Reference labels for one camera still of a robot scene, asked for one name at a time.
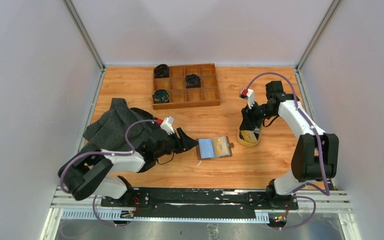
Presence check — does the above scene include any brown leather card holder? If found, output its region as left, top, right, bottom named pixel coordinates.
left=196, top=136, right=235, bottom=161

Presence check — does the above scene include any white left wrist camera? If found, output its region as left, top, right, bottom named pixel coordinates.
left=160, top=116, right=175, bottom=135

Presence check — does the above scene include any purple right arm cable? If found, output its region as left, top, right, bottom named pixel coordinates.
left=243, top=72, right=331, bottom=231

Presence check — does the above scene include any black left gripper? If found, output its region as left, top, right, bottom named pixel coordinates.
left=154, top=127, right=198, bottom=159

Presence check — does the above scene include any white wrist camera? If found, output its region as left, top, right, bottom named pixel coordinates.
left=160, top=116, right=175, bottom=135
left=239, top=88, right=255, bottom=109

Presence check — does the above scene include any yellow oval card tray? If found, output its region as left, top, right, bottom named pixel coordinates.
left=236, top=126, right=262, bottom=148

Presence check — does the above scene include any wooden compartment tray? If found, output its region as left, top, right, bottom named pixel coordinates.
left=151, top=63, right=221, bottom=110

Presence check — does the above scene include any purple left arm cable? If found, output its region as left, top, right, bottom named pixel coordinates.
left=59, top=119, right=163, bottom=194

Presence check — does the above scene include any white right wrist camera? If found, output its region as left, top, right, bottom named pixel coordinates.
left=239, top=88, right=255, bottom=109

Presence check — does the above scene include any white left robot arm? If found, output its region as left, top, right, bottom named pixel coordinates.
left=57, top=127, right=199, bottom=207

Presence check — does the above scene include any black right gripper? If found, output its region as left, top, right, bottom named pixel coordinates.
left=239, top=100, right=276, bottom=131

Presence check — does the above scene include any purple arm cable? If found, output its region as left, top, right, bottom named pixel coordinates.
left=59, top=119, right=163, bottom=194
left=243, top=72, right=331, bottom=231

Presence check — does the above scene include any black coiled belt top-left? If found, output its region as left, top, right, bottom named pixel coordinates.
left=153, top=64, right=170, bottom=79

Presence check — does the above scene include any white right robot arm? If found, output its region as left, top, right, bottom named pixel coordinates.
left=237, top=81, right=339, bottom=209

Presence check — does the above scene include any dark grey dotted cloth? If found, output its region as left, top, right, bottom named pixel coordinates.
left=80, top=98, right=157, bottom=153

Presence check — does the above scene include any black coiled belt middle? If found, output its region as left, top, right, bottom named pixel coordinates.
left=185, top=74, right=201, bottom=89

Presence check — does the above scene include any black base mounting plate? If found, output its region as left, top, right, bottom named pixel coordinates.
left=100, top=187, right=299, bottom=220

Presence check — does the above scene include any gold VIP card 8835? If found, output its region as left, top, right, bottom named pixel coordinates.
left=213, top=136, right=230, bottom=157

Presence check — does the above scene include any black-green coiled belt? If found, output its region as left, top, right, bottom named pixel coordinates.
left=152, top=89, right=170, bottom=104

